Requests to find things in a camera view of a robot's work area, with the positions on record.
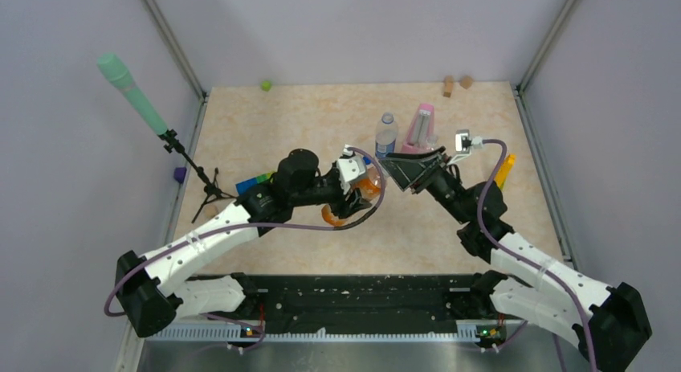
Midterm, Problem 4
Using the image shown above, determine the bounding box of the purple small block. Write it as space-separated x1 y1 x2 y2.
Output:
173 167 187 184

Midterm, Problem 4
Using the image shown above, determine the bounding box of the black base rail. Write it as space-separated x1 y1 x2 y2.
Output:
191 273 533 339

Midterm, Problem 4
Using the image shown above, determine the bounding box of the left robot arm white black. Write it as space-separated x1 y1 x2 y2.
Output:
104 145 381 338

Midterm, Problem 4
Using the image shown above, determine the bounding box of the clear bottle blue label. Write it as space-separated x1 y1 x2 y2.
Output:
374 112 398 159

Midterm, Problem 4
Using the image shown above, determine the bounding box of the small wooden cube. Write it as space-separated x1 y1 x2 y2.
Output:
459 76 475 90

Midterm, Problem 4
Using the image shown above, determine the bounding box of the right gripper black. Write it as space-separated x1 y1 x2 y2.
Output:
380 146 471 224

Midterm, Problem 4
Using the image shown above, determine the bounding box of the tall wooden block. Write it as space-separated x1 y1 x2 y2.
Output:
442 75 455 98

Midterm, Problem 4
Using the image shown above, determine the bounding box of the pink metronome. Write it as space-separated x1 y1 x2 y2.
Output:
400 103 435 154

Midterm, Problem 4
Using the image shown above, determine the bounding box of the toy brick car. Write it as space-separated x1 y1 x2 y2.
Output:
235 171 275 195

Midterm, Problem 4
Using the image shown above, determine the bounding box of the black microphone tripod stand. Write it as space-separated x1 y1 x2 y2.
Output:
158 129 236 223

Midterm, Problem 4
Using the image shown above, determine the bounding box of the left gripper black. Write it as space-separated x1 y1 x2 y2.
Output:
292 169 372 219

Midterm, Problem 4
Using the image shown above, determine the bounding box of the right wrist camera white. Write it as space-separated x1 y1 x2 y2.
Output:
447 129 483 166

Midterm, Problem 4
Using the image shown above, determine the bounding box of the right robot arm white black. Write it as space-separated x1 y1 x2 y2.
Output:
380 149 652 371

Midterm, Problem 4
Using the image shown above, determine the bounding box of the wooden cube near tripod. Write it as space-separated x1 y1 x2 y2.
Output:
203 204 219 219

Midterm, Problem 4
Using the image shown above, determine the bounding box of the orange juice bottle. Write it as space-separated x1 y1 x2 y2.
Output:
321 166 381 227

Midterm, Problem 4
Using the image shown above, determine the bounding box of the green microphone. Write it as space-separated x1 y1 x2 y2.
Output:
96 53 169 135

